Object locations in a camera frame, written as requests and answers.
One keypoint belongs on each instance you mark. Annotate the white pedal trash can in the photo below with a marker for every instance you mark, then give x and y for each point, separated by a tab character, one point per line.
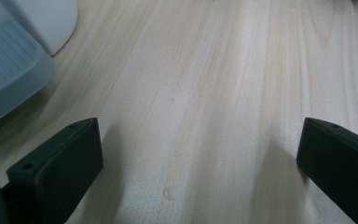
12	68

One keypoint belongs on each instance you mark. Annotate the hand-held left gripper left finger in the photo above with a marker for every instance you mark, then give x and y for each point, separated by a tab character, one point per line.
59	168

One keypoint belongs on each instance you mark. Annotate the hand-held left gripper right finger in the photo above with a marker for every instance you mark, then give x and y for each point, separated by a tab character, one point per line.
338	168

